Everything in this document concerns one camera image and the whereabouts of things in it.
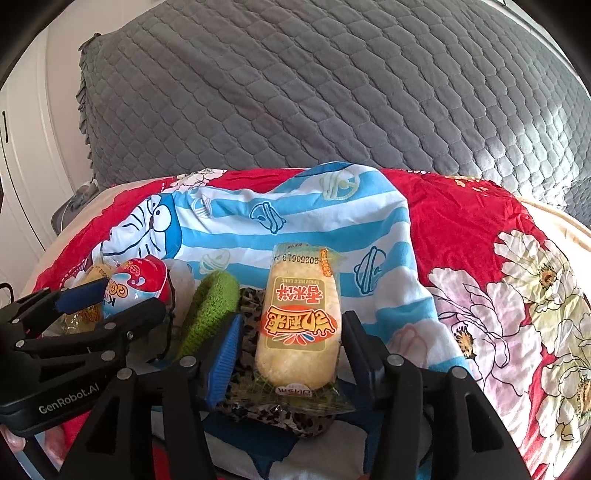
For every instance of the grey quilted cover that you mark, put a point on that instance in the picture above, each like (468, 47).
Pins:
(323, 92)

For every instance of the sheer beige scrunchie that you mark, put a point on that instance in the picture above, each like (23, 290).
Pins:
(180, 277)

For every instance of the blue striped cartoon cloth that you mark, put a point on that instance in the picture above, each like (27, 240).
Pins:
(277, 217)

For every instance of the rice cracker packet orange label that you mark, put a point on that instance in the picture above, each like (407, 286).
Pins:
(295, 323)

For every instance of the leopard print scrunchie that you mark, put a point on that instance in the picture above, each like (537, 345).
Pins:
(277, 420)

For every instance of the person's left hand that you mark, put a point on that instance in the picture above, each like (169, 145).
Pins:
(51, 441)

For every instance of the white wardrobe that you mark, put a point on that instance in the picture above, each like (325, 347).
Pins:
(27, 184)

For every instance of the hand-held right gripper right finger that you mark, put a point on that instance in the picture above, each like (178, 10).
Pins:
(358, 350)

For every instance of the egg-shaped candy packet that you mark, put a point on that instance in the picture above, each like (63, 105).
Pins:
(138, 281)

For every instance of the green knitted scrunchie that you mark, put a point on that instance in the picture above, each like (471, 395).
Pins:
(207, 309)

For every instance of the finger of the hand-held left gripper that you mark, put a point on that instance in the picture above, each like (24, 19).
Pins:
(134, 318)
(81, 295)

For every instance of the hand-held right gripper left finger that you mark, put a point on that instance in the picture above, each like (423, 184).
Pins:
(226, 360)

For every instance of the rice cracker packet plain print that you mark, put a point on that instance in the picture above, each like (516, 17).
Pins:
(94, 274)

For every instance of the red floral blanket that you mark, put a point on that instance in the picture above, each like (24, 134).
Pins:
(461, 221)

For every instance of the grey padded item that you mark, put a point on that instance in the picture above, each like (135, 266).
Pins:
(69, 212)

